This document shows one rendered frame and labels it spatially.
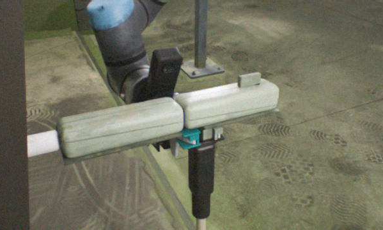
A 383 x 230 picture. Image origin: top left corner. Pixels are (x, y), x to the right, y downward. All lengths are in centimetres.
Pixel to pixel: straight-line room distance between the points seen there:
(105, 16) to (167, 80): 18
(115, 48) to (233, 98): 30
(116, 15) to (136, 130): 31
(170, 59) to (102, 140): 19
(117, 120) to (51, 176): 78
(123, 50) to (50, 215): 56
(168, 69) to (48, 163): 77
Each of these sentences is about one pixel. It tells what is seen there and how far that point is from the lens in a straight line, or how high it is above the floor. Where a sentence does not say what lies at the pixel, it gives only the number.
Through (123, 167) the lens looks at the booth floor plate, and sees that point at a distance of 115.
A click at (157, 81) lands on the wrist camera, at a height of 53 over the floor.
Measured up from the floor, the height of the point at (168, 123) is 55.
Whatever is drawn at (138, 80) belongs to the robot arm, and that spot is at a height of 50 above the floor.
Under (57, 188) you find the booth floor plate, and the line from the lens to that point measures 114.
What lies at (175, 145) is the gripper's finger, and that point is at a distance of 50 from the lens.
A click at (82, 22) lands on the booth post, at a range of 244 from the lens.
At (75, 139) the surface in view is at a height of 56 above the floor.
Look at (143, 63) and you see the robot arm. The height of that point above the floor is 50.
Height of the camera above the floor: 79
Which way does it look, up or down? 32 degrees down
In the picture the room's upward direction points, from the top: straight up
